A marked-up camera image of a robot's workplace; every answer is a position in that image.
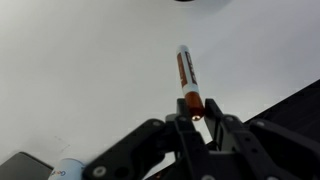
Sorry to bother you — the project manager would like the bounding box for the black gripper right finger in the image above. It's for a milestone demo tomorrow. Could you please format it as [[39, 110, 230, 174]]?
[[205, 99, 320, 180]]

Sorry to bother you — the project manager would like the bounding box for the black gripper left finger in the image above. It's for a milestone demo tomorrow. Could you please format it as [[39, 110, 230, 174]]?
[[82, 99, 214, 180]]

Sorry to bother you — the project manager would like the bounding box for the orange and white marker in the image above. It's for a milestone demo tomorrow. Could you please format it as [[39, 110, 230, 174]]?
[[176, 45, 205, 121]]

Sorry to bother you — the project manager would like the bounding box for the black side table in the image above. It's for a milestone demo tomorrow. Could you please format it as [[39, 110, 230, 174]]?
[[246, 80, 320, 142]]

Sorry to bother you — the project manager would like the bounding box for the white cylinder with logo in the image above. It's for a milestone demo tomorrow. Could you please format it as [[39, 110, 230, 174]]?
[[48, 158, 85, 180]]

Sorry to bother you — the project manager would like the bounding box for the dark flat object corner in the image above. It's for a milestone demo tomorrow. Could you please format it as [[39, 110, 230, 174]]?
[[0, 152, 53, 180]]

